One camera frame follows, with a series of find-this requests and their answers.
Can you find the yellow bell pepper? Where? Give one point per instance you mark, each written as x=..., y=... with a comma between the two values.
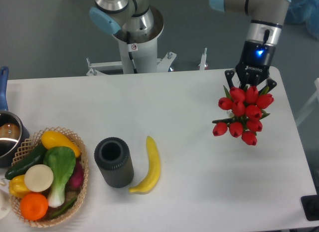
x=18, y=188

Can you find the black device at table edge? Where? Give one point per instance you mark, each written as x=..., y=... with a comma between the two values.
x=311, y=207

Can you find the green chili pepper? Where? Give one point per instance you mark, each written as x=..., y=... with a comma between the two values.
x=63, y=209

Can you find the blue plastic bag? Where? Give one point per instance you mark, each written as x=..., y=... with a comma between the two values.
x=304, y=12

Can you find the orange fruit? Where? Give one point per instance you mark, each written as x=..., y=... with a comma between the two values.
x=33, y=206

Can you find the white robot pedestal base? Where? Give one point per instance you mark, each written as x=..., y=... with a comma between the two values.
x=137, y=40

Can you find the green cucumber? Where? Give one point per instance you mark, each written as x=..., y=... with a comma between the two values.
x=35, y=157

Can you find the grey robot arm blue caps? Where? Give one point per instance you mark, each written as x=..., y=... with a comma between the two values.
x=273, y=11

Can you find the blue saucepan with handle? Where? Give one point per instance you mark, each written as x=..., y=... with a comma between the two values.
x=12, y=130

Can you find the yellow squash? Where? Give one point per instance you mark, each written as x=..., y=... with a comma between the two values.
x=52, y=139

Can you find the purple red onion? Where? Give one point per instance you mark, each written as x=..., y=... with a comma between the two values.
x=77, y=178

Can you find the white round radish slice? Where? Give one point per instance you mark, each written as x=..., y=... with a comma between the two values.
x=38, y=178

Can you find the green bok choy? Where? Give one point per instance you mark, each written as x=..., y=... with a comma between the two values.
x=61, y=160

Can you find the woven wicker basket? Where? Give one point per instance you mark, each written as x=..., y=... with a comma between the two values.
x=76, y=196

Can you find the dark grey ribbed vase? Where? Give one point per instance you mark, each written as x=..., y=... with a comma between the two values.
x=113, y=158

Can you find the white frame at right edge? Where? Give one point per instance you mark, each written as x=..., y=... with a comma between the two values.
x=309, y=106

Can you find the white garlic piece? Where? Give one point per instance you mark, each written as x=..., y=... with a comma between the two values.
x=3, y=182

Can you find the red tulip bouquet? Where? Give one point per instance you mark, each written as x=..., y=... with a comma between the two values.
x=247, y=109

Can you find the yellow banana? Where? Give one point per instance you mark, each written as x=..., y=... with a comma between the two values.
x=153, y=175

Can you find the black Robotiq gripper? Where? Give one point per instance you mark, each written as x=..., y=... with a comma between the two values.
x=256, y=57

